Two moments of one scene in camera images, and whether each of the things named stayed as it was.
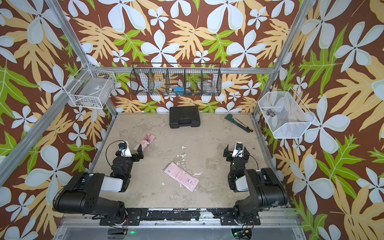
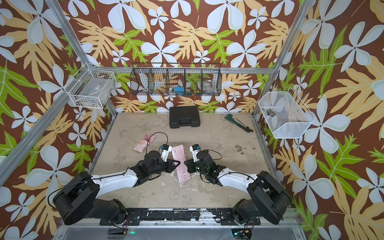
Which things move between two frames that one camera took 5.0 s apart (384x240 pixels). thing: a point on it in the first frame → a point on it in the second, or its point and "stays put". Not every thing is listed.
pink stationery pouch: [146, 142] stays put
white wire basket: [91, 88] stays put
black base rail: [225, 216] stays put
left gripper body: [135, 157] → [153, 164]
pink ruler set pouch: [182, 177] → [179, 154]
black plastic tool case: [184, 116] stays put
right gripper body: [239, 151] → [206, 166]
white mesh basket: [284, 115] stays put
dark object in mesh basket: [270, 112] stays put
